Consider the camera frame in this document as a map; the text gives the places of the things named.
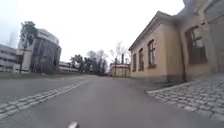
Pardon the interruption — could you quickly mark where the small yellow building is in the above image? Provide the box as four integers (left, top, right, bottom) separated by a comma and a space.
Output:
109, 62, 132, 78

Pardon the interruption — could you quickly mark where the bare tree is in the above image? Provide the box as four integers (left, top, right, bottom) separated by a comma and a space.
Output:
109, 41, 131, 66

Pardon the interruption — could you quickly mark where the group of trees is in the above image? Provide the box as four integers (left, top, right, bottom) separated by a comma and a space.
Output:
69, 49, 109, 75

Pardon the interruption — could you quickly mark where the grey asphalt road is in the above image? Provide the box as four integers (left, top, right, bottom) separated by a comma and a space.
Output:
0, 73, 224, 128

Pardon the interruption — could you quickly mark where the low pale building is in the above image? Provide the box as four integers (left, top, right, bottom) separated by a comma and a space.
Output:
58, 61, 81, 74

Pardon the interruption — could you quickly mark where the yellow building with brown windows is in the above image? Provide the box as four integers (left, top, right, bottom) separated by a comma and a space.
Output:
128, 0, 224, 84

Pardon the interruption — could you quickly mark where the glass-fronted building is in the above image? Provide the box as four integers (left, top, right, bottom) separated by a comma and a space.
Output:
16, 28, 63, 74

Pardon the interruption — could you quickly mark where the robot's own part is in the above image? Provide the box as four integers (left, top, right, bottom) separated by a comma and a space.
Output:
67, 121, 80, 128

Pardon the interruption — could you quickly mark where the cobblestone strip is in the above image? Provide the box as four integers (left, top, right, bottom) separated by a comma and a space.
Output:
0, 79, 90, 120

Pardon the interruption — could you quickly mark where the tall pine tree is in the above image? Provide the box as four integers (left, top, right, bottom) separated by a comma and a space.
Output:
18, 20, 39, 74

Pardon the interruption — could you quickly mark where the grass strip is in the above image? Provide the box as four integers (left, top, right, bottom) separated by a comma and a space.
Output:
0, 71, 84, 80

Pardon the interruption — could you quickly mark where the cobblestone paving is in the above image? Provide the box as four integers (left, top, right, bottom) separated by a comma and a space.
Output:
145, 73, 224, 123

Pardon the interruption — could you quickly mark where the pale multi-storey building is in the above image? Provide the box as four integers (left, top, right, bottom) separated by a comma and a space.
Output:
0, 44, 21, 73

